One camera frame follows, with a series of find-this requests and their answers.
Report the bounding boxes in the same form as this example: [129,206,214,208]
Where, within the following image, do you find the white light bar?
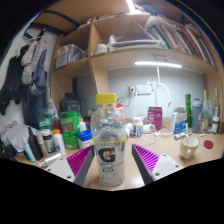
[133,60,184,69]

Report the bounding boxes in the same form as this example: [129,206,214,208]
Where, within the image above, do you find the green glass bottle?
[184,93,193,128]

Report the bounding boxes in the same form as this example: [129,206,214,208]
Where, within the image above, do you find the hanging dark clothes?
[0,28,54,129]

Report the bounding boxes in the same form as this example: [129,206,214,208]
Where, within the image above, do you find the silver pen-shaped tube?
[173,131,193,141]

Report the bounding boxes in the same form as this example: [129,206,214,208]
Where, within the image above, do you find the white teal-capped tube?
[20,133,37,164]

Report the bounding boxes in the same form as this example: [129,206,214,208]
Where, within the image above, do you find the black box appliance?
[58,92,83,116]

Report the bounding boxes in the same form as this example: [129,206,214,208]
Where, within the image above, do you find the clear tall bottle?
[202,89,214,132]

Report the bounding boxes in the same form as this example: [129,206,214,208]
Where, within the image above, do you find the silver metal tube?
[37,151,63,168]

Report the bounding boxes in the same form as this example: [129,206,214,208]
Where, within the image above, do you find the white black-labelled bottle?
[40,128,56,154]

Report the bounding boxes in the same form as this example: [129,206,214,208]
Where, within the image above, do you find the white wall power outlet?
[135,84,153,96]

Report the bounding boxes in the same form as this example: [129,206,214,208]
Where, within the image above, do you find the green plastic jar stack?
[58,111,81,150]

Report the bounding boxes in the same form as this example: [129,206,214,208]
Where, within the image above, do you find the tall black bottle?
[27,126,44,162]

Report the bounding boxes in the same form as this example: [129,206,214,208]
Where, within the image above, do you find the small white red-capped bottle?
[211,115,221,135]

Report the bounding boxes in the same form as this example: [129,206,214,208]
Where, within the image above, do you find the flat round red coaster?
[203,139,215,150]

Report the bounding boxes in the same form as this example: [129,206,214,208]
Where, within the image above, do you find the blue-lidded white box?
[76,129,94,150]

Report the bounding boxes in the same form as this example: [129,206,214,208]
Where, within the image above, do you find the white orange-capped bottle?
[52,128,67,157]

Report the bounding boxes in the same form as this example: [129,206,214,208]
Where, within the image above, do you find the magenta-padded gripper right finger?
[131,143,185,186]

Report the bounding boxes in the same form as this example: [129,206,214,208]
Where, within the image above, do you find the clear yellow-capped drink bottle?
[90,92,128,188]

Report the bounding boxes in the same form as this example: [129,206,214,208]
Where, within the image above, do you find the cream ceramic mug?
[179,135,201,160]

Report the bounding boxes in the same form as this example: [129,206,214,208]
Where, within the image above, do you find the wooden shelf unit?
[33,0,224,129]

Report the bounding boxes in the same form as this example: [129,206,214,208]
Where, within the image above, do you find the white and blue carton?
[171,110,188,135]

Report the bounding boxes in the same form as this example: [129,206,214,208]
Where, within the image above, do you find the grey water bottle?
[191,97,204,135]

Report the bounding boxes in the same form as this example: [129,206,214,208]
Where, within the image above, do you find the white blue-labelled pill bottle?
[131,116,144,139]

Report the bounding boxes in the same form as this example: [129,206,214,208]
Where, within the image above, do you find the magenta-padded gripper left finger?
[44,145,96,188]

